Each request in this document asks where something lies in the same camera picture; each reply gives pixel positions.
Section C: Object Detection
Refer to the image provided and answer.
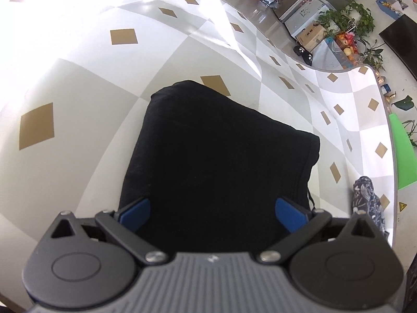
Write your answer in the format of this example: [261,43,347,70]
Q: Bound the person's dark patterned clothing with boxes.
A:
[351,175,390,238]

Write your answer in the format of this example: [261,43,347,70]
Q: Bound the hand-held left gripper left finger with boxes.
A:
[50,197,168,266]

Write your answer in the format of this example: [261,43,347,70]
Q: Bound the black pants with grey stripe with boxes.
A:
[118,80,321,258]

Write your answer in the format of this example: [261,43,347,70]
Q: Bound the glass side table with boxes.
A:
[311,37,369,70]

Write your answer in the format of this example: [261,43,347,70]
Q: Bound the large green potted plant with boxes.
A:
[316,2,375,40]

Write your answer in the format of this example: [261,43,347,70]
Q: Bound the white chest freezer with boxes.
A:
[283,0,331,38]

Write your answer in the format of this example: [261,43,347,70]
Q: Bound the fruit basket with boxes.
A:
[335,31,362,57]

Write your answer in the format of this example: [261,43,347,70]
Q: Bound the brown cardboard box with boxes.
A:
[298,24,328,54]

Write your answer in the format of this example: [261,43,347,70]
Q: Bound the black television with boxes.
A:
[378,15,417,82]

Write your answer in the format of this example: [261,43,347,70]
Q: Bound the blue wall shelf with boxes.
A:
[377,0,408,18]

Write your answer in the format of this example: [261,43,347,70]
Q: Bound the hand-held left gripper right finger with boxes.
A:
[257,197,377,266]

